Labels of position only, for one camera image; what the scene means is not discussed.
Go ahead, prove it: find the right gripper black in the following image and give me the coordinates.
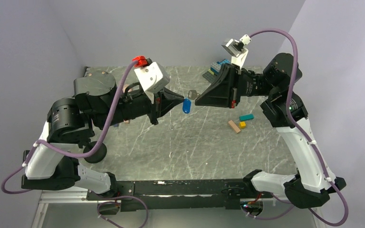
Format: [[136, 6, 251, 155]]
[[195, 62, 278, 108]]

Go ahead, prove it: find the blue key tag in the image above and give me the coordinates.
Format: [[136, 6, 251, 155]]
[[182, 98, 192, 114]]

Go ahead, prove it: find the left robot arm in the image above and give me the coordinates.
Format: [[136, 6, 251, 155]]
[[21, 71, 184, 200]]

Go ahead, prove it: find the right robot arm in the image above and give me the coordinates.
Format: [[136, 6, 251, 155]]
[[195, 53, 346, 209]]

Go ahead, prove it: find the lego brick build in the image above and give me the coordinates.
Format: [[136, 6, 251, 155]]
[[202, 59, 231, 84]]

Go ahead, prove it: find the teal block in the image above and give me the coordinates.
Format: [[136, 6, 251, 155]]
[[239, 114, 254, 122]]

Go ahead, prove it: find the wooden rectangular block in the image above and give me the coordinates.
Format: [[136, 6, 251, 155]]
[[228, 120, 241, 134]]

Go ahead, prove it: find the yellow cube block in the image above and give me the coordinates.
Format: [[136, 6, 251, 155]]
[[239, 122, 246, 129]]

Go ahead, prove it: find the pink microphone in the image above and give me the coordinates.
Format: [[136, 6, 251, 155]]
[[123, 84, 133, 124]]

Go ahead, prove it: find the black microphone stand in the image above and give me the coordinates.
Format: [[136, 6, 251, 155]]
[[83, 141, 107, 164]]

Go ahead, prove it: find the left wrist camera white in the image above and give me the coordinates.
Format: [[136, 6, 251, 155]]
[[134, 62, 170, 104]]

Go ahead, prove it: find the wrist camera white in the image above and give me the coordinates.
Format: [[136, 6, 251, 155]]
[[221, 34, 251, 69], [134, 62, 170, 104]]

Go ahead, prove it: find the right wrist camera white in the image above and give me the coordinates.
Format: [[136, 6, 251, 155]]
[[221, 34, 251, 69]]

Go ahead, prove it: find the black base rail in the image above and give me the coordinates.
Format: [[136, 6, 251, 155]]
[[86, 179, 265, 212]]

